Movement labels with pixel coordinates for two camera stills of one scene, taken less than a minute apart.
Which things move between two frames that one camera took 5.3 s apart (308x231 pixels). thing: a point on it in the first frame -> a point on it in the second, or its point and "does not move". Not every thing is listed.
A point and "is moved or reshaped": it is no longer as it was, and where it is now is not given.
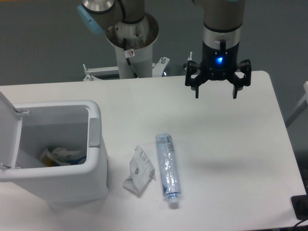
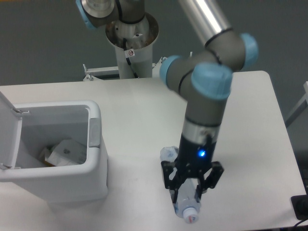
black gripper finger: (194, 77) -> (168, 168)
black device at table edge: (300, 204) does not move
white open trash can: (27, 130) does not move
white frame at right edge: (302, 105) does not move
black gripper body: (219, 64) -> (195, 156)
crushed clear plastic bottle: (169, 167) is moved or reshaped
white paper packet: (141, 172) -> (67, 152)
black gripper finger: (238, 83) -> (210, 180)
